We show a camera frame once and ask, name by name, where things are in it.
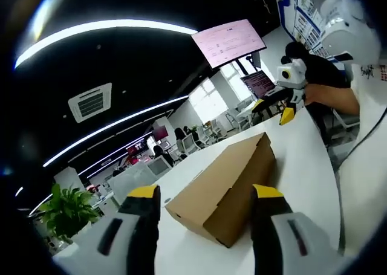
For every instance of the red wall display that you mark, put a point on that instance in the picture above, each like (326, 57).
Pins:
(137, 151)

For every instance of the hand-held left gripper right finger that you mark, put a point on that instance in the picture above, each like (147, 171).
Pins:
(269, 208)

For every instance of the white chest device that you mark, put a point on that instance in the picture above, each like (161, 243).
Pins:
(347, 30)

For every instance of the long curved ceiling light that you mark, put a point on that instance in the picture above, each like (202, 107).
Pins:
(99, 25)

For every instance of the person's white shirt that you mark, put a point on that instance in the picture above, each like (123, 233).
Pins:
(362, 181)

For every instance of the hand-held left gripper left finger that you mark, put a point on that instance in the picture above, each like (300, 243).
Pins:
(142, 211)

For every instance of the brown cardboard shoe box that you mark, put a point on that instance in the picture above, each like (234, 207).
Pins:
(223, 172)

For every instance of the wall poster board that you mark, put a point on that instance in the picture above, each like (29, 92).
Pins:
(305, 18)

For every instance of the thin ceiling light strip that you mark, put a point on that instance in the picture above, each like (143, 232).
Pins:
(121, 122)

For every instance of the hanging display screen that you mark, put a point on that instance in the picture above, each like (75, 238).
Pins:
(228, 42)

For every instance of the ceiling air conditioner vent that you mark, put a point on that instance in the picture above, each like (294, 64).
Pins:
(90, 102)

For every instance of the green plant in white pot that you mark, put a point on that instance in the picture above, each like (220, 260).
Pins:
(69, 208)

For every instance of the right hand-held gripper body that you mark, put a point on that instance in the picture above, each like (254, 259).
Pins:
(294, 75)

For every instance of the dark red display screen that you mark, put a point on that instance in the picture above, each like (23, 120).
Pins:
(160, 132)

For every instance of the white desk partition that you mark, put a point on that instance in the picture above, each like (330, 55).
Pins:
(130, 181)

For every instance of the person's right hand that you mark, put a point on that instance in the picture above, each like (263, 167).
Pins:
(314, 95)

